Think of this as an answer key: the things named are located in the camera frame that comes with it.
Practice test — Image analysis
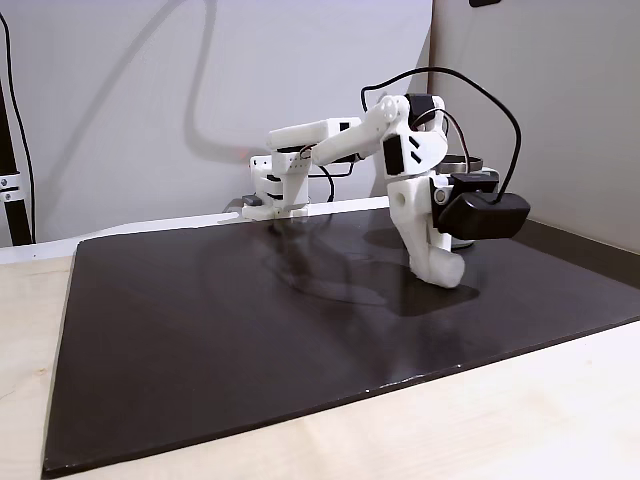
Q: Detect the sage green steel mug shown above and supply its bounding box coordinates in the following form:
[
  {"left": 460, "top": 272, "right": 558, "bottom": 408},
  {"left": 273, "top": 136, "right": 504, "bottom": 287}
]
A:
[{"left": 438, "top": 153, "right": 502, "bottom": 252}]

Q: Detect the grey table clamp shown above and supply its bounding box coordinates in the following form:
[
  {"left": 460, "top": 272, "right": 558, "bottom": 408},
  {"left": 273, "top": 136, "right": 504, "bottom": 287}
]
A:
[{"left": 227, "top": 194, "right": 265, "bottom": 212}]

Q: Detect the black table mat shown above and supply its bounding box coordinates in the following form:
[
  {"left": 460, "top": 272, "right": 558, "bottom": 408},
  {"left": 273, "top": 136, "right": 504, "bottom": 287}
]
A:
[{"left": 42, "top": 203, "right": 640, "bottom": 476}]

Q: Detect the black camera box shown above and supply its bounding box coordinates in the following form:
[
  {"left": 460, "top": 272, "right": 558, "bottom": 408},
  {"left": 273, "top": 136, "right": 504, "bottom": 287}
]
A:
[{"left": 435, "top": 172, "right": 532, "bottom": 242}]

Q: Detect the black camera cable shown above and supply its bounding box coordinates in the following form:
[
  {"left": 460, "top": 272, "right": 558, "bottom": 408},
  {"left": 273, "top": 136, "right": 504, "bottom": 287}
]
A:
[{"left": 359, "top": 66, "right": 523, "bottom": 204}]

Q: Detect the black cable along stand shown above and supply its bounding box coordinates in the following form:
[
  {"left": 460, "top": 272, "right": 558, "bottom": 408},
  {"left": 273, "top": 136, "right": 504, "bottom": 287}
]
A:
[{"left": 0, "top": 10, "right": 38, "bottom": 241}]

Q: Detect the black stand with white bracket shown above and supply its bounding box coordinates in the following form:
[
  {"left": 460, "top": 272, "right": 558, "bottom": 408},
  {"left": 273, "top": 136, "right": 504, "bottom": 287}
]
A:
[{"left": 0, "top": 79, "right": 36, "bottom": 247}]

